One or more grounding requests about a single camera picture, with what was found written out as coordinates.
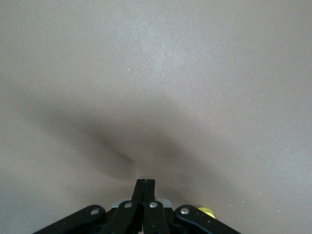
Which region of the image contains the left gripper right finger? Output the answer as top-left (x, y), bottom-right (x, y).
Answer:
top-left (142, 179), bottom-right (242, 234)

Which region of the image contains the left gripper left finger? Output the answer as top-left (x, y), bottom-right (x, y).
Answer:
top-left (31, 179), bottom-right (146, 234)

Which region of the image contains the brown table cover sheet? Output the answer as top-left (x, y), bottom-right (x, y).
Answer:
top-left (0, 0), bottom-right (312, 234)

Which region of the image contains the yellow letter a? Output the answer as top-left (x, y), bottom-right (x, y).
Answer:
top-left (197, 206), bottom-right (216, 219)

